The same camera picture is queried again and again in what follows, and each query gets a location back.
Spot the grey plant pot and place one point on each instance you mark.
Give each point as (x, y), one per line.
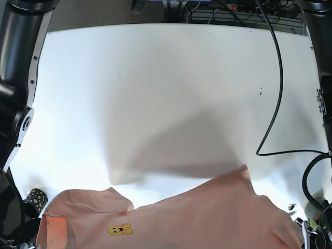
(311, 212)

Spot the black dotted cup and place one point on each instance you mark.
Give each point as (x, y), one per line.
(34, 203)

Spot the salmon pink T-shirt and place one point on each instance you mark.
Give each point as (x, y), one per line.
(224, 212)

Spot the right silver table grommet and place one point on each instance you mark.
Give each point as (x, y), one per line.
(292, 209)

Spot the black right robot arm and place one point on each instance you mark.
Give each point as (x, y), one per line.
(24, 27)

